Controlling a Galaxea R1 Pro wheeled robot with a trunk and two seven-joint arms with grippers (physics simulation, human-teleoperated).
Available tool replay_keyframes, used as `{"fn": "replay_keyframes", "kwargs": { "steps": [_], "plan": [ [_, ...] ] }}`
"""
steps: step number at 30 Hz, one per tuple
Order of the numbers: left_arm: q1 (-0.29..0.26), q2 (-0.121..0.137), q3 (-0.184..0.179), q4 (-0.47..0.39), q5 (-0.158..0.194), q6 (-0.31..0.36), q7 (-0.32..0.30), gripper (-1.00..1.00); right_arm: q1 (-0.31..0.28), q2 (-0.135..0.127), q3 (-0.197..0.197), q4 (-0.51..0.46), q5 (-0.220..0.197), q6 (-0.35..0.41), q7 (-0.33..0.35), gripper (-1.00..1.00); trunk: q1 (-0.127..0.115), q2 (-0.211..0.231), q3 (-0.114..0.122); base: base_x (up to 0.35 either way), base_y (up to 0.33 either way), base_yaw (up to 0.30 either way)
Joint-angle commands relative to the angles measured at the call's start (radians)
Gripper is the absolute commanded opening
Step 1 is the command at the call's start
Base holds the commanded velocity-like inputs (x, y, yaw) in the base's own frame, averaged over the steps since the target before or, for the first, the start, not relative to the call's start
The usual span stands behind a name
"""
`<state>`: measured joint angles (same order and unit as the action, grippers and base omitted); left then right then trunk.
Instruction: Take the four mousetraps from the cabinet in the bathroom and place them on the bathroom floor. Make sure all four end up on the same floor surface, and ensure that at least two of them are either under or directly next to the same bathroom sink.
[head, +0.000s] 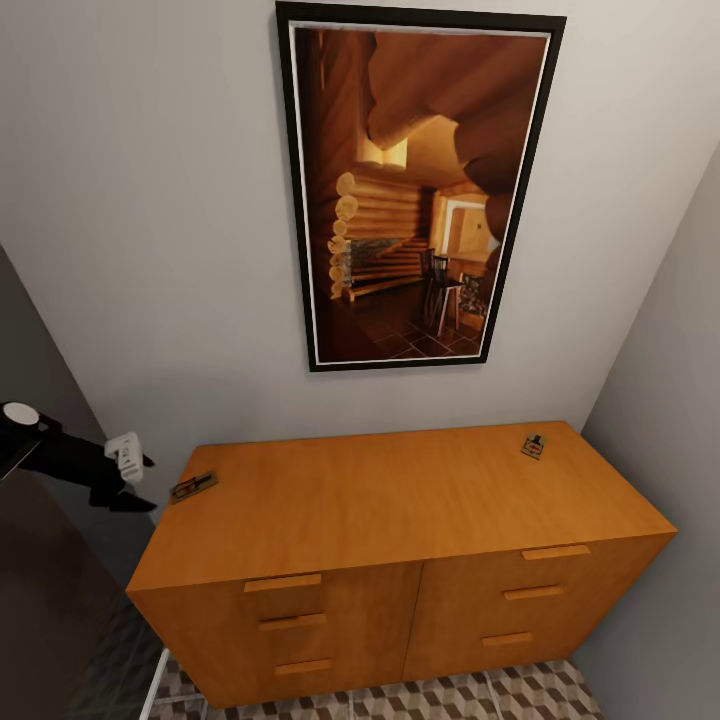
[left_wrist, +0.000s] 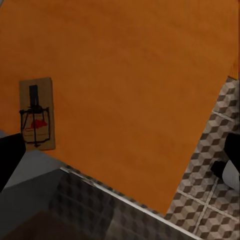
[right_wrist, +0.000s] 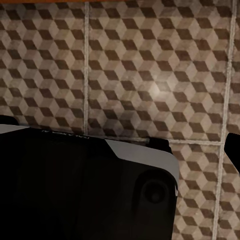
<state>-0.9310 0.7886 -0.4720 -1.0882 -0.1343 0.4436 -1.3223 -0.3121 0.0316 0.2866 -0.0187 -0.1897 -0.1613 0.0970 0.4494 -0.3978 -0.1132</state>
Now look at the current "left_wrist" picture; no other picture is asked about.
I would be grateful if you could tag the door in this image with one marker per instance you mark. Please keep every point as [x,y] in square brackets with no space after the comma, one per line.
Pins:
[61,205]

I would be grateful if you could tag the cabinet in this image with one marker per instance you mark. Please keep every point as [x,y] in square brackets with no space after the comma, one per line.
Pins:
[134,83]

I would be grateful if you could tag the shower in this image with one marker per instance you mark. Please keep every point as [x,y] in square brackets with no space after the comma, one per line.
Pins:
[148,212]

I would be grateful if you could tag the mousetrap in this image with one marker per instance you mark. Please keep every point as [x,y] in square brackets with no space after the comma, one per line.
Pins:
[37,123]

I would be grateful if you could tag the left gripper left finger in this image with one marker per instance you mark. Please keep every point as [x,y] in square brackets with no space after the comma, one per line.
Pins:
[12,150]

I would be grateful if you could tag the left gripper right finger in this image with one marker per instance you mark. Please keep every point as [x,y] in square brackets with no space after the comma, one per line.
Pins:
[232,149]

